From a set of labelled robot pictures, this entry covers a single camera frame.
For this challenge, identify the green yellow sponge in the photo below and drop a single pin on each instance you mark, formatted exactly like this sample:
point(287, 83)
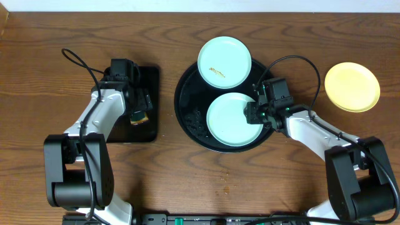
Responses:
point(139, 117)

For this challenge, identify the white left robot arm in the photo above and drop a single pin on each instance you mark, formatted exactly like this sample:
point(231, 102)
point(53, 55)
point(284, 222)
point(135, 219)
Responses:
point(78, 171)

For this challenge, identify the green plate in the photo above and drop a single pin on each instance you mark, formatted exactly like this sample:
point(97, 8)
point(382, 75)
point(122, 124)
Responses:
point(227, 123)
point(224, 62)

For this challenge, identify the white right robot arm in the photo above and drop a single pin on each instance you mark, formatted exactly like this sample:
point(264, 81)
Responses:
point(361, 185)

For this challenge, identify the yellow plate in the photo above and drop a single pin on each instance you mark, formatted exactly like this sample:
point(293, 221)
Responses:
point(352, 87)

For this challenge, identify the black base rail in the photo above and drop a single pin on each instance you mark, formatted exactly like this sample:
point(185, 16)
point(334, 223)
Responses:
point(163, 219)

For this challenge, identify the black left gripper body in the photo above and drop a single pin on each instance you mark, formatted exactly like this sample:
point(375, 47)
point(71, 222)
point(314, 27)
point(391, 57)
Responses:
point(142, 104)

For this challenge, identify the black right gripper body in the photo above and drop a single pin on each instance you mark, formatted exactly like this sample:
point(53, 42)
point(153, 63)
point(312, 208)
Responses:
point(260, 114)

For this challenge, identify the rectangular black tray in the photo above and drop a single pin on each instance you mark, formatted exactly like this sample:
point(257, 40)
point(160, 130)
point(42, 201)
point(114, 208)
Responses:
point(145, 132)

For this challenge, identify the round black tray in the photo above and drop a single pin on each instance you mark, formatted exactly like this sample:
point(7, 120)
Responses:
point(193, 97)

